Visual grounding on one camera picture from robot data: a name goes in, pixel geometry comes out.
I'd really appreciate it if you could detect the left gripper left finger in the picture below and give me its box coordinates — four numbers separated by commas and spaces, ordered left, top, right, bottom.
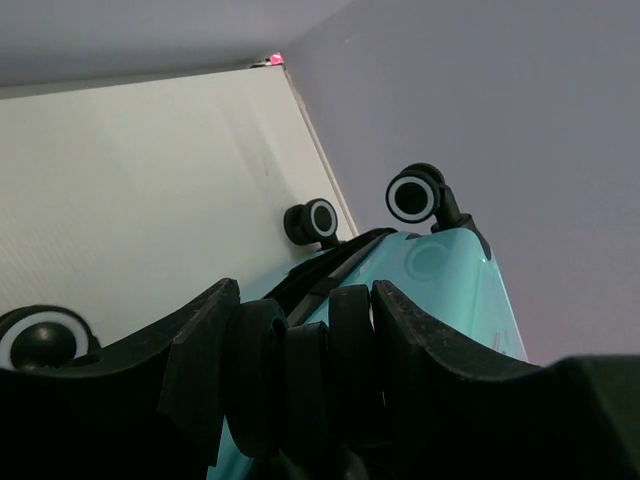
1, 278, 239, 479

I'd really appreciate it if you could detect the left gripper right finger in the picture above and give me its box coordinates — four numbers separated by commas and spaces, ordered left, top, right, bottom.
372, 281, 639, 479

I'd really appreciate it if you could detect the pink teal kids suitcase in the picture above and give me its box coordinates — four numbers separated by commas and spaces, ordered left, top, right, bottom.
1, 163, 524, 479

